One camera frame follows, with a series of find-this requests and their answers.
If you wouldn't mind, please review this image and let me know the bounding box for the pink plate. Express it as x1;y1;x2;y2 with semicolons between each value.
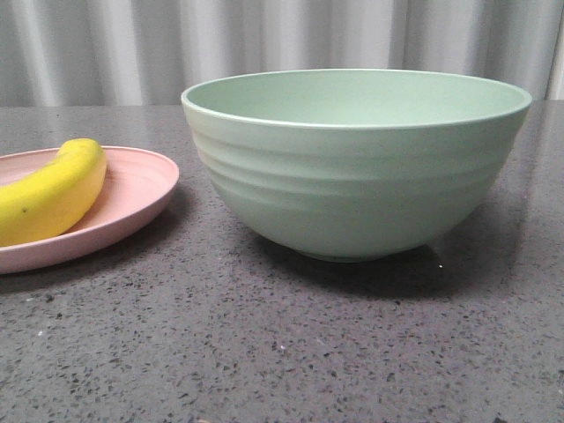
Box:
1;146;180;275

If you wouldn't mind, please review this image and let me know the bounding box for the yellow banana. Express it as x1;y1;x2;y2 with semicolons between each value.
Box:
1;138;107;247

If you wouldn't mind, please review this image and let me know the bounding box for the grey pleated curtain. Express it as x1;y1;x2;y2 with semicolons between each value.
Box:
1;1;563;107

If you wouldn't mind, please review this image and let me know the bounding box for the green ribbed bowl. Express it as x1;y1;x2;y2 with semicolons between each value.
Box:
182;69;532;262

